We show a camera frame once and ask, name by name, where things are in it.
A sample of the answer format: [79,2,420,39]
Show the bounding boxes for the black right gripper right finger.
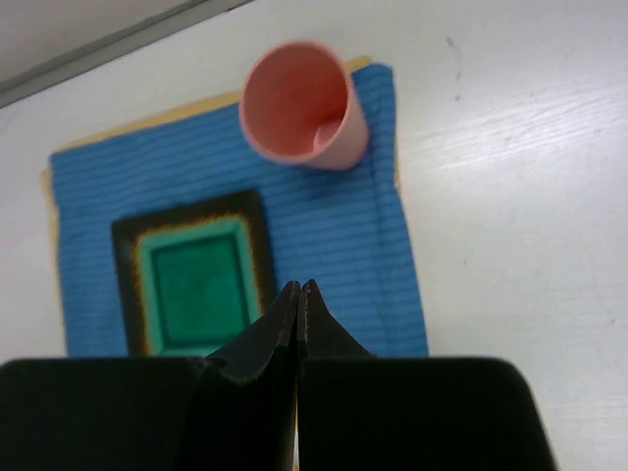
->
[296,282,556,470]

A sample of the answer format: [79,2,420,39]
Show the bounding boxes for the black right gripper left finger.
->
[1,282,300,470]

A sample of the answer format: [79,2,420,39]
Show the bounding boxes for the blue Pikachu placemat cloth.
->
[50,64,428,357]

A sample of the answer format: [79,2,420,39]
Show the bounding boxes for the pink plastic cup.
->
[238,40,369,171]

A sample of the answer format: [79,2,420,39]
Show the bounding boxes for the black and teal square plate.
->
[111,189,277,356]

